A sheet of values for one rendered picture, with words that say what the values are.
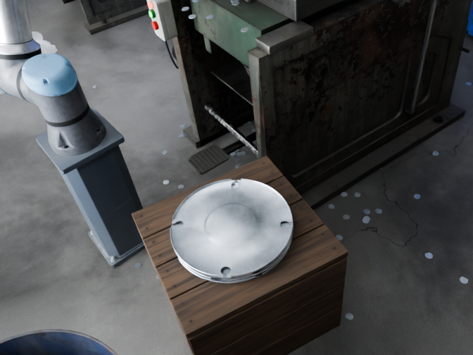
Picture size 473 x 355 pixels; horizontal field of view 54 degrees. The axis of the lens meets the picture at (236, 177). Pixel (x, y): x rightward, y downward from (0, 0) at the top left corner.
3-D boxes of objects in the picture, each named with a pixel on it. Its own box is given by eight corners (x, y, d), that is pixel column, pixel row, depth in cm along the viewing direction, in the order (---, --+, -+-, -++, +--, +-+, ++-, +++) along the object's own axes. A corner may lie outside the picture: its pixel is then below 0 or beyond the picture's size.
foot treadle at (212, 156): (203, 184, 161) (200, 173, 157) (189, 168, 167) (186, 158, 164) (332, 108, 178) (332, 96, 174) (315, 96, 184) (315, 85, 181)
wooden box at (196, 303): (210, 397, 119) (186, 336, 94) (160, 284, 144) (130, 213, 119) (341, 325, 129) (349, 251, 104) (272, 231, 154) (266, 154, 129)
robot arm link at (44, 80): (63, 128, 114) (41, 82, 105) (29, 113, 120) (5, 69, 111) (98, 101, 121) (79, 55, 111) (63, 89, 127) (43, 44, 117)
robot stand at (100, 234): (112, 269, 150) (60, 171, 118) (88, 235, 161) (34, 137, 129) (161, 237, 157) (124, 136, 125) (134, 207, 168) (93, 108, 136)
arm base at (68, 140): (64, 164, 120) (49, 135, 113) (42, 137, 129) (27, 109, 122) (115, 136, 126) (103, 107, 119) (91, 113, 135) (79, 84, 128)
